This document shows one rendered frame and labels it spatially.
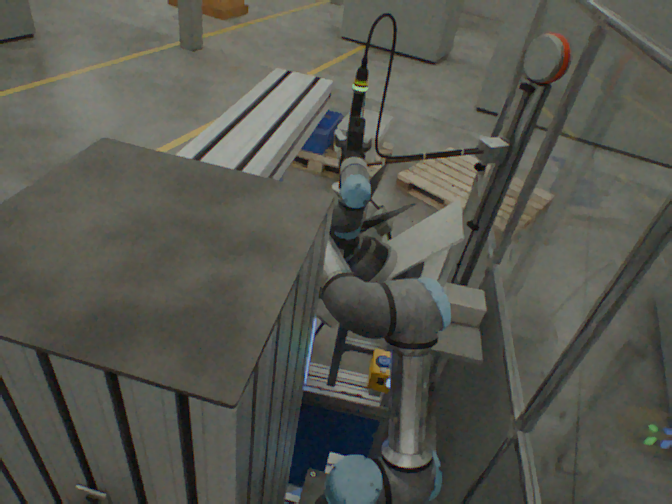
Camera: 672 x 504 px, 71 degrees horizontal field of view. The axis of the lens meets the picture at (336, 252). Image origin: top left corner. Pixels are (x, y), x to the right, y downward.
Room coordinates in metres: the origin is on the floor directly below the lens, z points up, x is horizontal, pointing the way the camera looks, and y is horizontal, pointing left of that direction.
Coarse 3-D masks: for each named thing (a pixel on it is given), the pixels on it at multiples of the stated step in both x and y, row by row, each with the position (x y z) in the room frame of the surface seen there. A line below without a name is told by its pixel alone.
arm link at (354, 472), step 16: (336, 464) 0.54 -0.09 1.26; (352, 464) 0.54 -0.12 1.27; (368, 464) 0.54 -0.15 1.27; (336, 480) 0.50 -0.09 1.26; (352, 480) 0.51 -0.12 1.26; (368, 480) 0.51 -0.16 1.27; (384, 480) 0.52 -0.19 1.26; (336, 496) 0.47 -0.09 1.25; (352, 496) 0.47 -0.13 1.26; (368, 496) 0.48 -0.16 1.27; (384, 496) 0.50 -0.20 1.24
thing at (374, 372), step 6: (378, 354) 1.03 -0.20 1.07; (384, 354) 1.03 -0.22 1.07; (372, 360) 1.02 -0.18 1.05; (372, 366) 0.98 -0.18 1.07; (378, 366) 0.98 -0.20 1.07; (372, 372) 0.96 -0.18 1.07; (378, 372) 0.96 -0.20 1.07; (372, 378) 0.95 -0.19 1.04; (372, 384) 0.95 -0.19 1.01; (378, 384) 0.95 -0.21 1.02; (384, 384) 0.95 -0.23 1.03; (378, 390) 0.95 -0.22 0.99; (384, 390) 0.95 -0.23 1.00
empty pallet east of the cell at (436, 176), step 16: (432, 160) 4.46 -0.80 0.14; (448, 160) 4.53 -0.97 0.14; (464, 160) 4.60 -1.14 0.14; (400, 176) 4.03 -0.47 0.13; (416, 176) 4.06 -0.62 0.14; (432, 176) 4.12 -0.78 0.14; (448, 176) 4.18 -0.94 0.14; (464, 176) 4.24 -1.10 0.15; (416, 192) 3.98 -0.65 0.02; (432, 192) 3.82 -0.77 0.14; (448, 192) 3.86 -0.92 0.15; (464, 192) 3.92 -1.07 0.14
